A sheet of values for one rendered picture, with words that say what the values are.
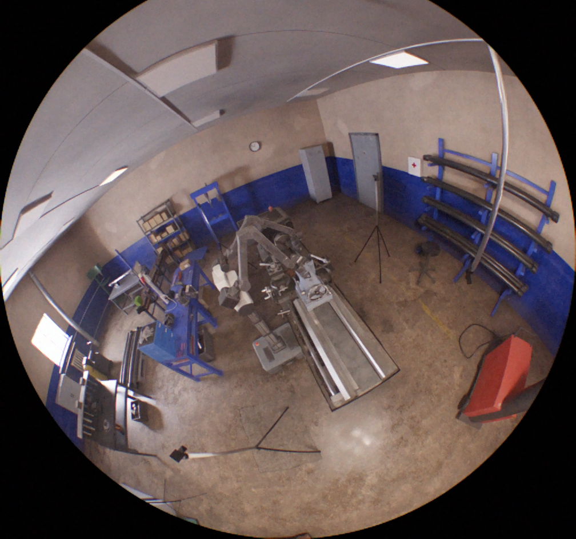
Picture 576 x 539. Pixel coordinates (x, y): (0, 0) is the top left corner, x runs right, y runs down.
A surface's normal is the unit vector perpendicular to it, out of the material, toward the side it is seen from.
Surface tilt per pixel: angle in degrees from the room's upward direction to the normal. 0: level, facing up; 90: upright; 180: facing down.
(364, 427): 0
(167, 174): 90
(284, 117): 90
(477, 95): 90
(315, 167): 90
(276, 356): 0
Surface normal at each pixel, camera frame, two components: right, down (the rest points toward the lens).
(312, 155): 0.33, 0.51
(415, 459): -0.26, -0.76
